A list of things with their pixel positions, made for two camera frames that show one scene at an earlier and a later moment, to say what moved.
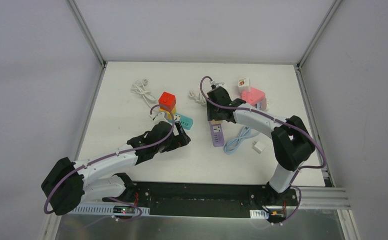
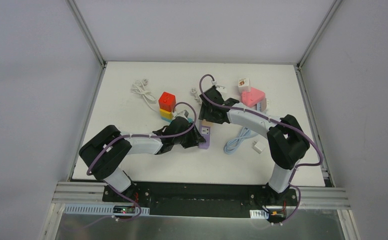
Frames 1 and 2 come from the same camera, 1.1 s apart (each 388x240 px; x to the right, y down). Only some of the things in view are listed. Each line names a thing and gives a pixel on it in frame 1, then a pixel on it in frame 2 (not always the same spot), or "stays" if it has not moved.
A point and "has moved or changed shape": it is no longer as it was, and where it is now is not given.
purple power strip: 217,134 -> 206,132
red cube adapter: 167,101 stays
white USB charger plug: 259,146 stays
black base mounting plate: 210,199 stays
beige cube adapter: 213,122 has moved or changed shape
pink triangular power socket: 254,96 stays
